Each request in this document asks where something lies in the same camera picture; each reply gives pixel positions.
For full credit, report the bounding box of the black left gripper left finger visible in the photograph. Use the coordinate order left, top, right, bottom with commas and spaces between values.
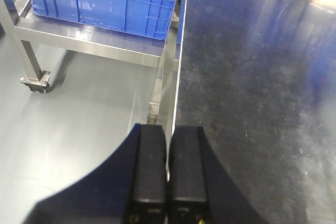
125, 124, 167, 223

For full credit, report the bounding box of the black caster wheel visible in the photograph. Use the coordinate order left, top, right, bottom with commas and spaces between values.
20, 71, 51, 94

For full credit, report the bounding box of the steel side cart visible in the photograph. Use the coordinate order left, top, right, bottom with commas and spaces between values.
1, 0, 183, 124

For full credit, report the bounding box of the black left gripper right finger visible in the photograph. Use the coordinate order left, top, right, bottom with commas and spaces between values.
167, 126, 207, 223

